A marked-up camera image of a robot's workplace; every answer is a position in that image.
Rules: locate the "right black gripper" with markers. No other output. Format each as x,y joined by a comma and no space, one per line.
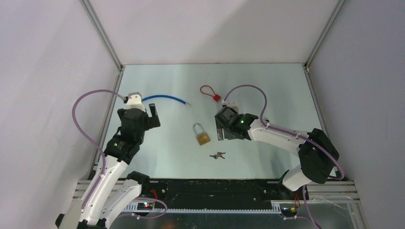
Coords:
219,130

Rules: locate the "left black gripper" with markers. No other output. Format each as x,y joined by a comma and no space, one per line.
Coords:
152,121

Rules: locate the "brass padlock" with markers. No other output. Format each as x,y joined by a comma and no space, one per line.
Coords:
201,135

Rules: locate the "blue cable lock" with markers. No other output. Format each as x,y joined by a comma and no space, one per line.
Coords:
166,97

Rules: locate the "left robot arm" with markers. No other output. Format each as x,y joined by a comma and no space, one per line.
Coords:
97,210

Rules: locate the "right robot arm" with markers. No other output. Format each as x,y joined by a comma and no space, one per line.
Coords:
317,155

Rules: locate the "silver key bunch front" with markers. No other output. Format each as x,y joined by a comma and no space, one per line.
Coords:
218,155

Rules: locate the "left circuit board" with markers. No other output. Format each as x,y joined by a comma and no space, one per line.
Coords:
145,206

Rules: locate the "circuit board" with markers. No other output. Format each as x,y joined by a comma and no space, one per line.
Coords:
145,206
291,210

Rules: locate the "right circuit board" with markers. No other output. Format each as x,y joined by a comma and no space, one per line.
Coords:
291,210

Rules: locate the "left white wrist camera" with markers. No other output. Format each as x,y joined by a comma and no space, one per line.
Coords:
134,101

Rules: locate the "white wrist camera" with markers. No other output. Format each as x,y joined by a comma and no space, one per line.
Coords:
134,101
231,104

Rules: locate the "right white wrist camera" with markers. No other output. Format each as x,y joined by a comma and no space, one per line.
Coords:
231,104

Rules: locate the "red cable padlock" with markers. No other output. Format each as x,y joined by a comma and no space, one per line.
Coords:
210,92

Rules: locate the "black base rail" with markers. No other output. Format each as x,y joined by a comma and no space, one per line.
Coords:
220,194

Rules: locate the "right aluminium frame post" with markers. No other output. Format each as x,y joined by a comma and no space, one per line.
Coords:
324,33

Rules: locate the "aluminium frame post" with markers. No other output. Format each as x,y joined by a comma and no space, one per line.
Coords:
324,33
97,24

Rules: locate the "left aluminium frame post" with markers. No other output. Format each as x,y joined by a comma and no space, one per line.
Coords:
97,24

